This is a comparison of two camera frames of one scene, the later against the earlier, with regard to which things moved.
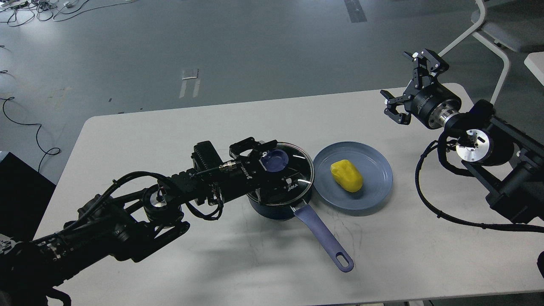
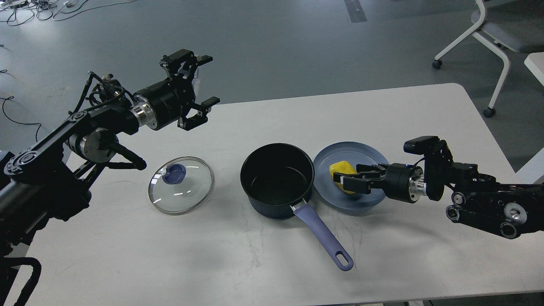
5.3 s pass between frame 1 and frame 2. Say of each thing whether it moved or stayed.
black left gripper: moved
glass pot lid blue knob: moved
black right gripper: moved
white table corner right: stayed
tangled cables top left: stayed
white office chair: stayed
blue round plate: stayed
